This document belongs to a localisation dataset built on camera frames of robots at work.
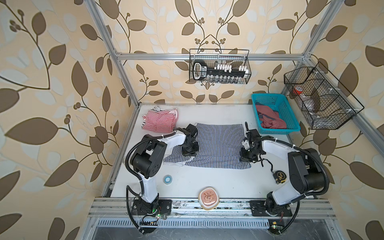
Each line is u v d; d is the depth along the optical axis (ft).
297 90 2.90
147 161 1.63
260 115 3.59
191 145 2.66
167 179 2.76
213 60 2.99
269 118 3.55
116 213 2.46
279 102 3.74
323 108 2.44
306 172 1.50
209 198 2.47
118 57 3.05
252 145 2.31
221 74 2.73
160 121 3.47
